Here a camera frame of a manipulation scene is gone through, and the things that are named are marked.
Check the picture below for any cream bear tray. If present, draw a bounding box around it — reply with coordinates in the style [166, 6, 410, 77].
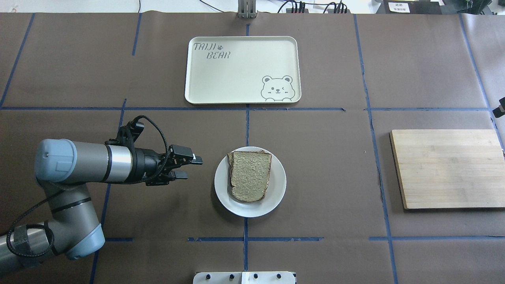
[185, 36, 302, 105]

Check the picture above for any aluminium frame post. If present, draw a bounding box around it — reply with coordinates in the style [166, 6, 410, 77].
[238, 0, 257, 19]

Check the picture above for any black box with label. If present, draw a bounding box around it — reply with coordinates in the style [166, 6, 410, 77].
[376, 0, 442, 15]

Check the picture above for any wooden cutting board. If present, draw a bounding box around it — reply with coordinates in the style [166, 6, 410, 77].
[390, 129, 505, 209]

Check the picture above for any bread slice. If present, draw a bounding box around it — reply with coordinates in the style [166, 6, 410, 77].
[227, 150, 272, 203]

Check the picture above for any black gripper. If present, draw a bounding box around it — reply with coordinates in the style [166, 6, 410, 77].
[134, 144, 203, 186]

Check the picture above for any white pedestal column base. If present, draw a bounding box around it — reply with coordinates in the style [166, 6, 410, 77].
[193, 271, 297, 284]

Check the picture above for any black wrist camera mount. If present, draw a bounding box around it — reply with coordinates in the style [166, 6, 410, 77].
[105, 120, 144, 151]

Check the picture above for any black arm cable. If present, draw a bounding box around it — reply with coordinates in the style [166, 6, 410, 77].
[6, 115, 170, 269]

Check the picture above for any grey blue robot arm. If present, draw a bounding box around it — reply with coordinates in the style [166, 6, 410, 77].
[1, 139, 203, 276]

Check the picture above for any black power strip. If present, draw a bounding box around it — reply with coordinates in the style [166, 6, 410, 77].
[277, 0, 351, 14]

